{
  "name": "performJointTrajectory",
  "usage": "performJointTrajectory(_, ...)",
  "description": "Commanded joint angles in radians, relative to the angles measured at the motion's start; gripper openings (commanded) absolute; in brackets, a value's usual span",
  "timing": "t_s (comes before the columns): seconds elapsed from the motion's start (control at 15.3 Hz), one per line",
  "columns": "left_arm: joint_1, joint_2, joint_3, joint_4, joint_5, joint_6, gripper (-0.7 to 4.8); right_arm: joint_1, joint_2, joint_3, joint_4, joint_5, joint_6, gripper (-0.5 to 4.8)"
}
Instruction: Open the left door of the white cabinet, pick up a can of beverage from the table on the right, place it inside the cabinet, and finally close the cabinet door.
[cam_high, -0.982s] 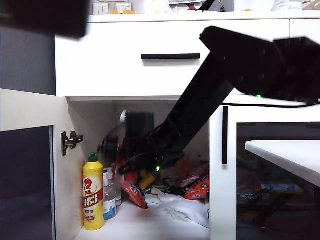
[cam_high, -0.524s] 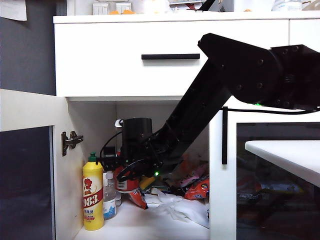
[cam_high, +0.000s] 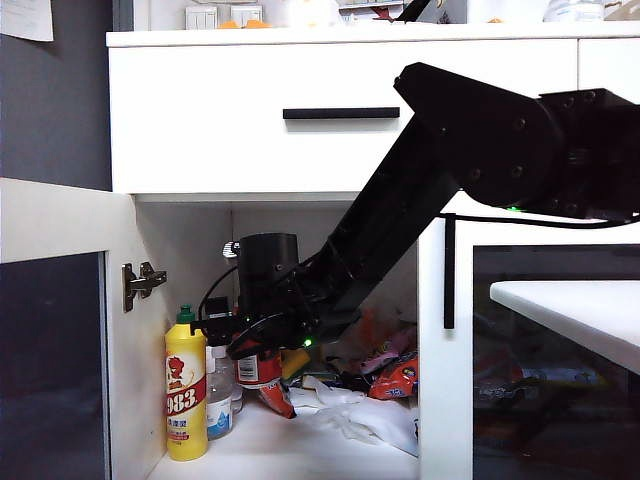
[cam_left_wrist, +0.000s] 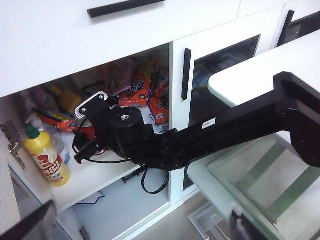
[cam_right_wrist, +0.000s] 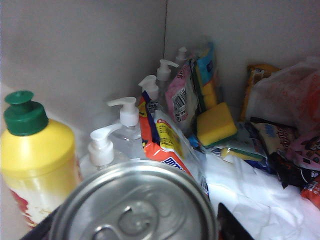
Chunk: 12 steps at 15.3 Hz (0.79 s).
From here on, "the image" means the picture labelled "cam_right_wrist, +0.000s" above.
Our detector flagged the yellow detergent bottle green cap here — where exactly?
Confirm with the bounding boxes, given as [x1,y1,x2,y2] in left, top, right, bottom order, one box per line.
[0,90,82,230]

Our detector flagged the pink package with barcode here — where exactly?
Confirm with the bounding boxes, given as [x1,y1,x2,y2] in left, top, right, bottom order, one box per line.
[164,62,200,131]

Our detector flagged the red beverage can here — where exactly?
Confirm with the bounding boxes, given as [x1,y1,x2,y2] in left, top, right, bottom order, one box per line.
[48,159,219,240]

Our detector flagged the orange cloth package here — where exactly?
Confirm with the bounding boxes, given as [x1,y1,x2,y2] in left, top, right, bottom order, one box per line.
[138,96,211,197]

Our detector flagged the yellow brown snack package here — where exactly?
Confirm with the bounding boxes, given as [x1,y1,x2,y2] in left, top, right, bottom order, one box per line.
[239,63,281,123]

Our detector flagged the cream black snack package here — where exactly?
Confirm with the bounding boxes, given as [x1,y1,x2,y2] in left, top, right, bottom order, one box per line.
[249,116,301,157]

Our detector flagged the blue sponge multipack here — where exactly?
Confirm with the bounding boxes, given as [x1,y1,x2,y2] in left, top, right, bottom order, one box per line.
[191,41,222,111]

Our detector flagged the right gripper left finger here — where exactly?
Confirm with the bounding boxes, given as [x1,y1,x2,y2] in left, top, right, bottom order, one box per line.
[18,204,65,240]

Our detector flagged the white plastic bag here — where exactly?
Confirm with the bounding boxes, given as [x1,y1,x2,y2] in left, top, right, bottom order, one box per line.
[199,149,320,240]

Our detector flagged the pink cartoon package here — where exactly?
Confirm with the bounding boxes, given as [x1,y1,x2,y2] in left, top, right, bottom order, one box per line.
[284,136,320,175]

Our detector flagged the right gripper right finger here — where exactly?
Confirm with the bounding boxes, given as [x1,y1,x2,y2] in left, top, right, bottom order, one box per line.
[216,202,245,240]

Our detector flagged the orange red snack package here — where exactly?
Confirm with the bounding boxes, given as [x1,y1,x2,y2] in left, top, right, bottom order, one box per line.
[299,174,320,210]

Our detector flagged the translucent plastic bag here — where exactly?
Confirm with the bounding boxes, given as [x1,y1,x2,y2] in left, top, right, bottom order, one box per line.
[246,56,320,133]

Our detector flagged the wrapped yellow green sponge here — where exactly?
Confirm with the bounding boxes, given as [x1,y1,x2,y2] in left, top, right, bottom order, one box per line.
[221,146,267,165]

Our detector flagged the clear pump bottle blue label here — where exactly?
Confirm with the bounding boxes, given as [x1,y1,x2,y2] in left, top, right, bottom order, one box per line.
[79,122,141,176]

